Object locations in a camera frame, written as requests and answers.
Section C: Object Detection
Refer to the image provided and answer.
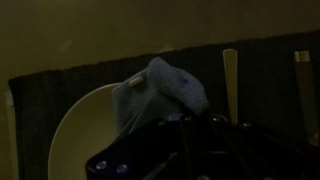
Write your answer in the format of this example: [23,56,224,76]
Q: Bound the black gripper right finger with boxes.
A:
[196,111,320,180]

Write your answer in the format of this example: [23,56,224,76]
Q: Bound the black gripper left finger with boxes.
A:
[84,114,198,180]

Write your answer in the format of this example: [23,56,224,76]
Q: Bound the blue towel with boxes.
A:
[111,56,210,134]

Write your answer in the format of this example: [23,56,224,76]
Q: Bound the white round plate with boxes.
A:
[47,83,122,180]

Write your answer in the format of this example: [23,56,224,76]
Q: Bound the metal fork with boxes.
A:
[222,48,239,126]

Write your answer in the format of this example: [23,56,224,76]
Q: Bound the dark woven placemat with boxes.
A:
[8,29,320,180]

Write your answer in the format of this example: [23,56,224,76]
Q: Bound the metal spoon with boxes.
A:
[293,50,320,148]

